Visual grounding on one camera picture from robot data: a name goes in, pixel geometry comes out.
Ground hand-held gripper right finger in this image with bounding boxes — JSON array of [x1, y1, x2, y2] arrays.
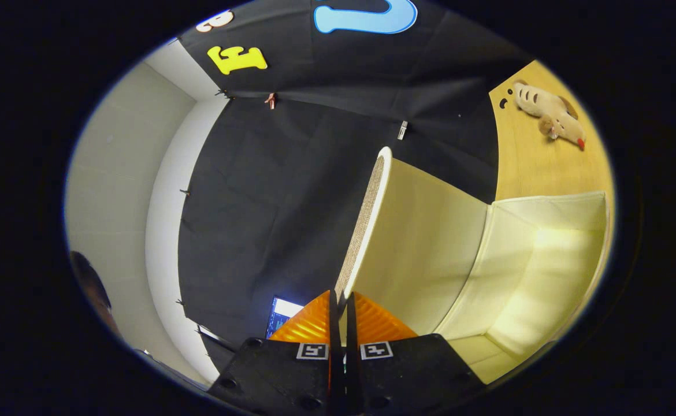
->
[[347, 291, 486, 416]]

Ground person's head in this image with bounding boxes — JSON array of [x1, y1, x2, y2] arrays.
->
[[69, 250, 122, 339]]

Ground lit computer screen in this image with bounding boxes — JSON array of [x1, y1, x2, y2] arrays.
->
[[265, 296, 305, 339]]

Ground brown plush toy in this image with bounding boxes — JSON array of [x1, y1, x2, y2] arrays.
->
[[512, 80, 587, 152]]

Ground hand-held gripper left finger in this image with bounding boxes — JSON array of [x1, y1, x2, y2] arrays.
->
[[208, 289, 339, 416]]

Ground beige fabric storage box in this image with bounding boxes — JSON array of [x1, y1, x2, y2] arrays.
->
[[335, 146, 610, 385]]

